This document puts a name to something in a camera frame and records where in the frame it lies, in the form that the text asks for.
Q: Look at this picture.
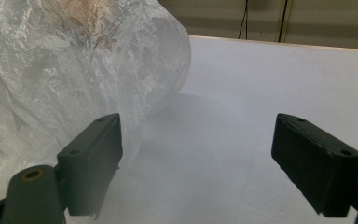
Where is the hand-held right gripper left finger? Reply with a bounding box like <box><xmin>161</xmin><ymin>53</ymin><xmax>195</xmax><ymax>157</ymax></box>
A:
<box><xmin>56</xmin><ymin>112</ymin><xmax>124</xmax><ymax>217</ymax></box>

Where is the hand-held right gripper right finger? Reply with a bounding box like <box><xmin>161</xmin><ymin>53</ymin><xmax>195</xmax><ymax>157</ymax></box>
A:
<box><xmin>270</xmin><ymin>112</ymin><xmax>358</xmax><ymax>218</ymax></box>

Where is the clear plastic bag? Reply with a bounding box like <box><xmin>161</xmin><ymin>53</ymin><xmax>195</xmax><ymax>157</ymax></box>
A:
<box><xmin>0</xmin><ymin>0</ymin><xmax>192</xmax><ymax>203</ymax></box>

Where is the black wall cable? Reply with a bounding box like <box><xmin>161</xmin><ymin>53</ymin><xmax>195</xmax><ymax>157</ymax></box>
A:
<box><xmin>238</xmin><ymin>0</ymin><xmax>250</xmax><ymax>40</ymax></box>

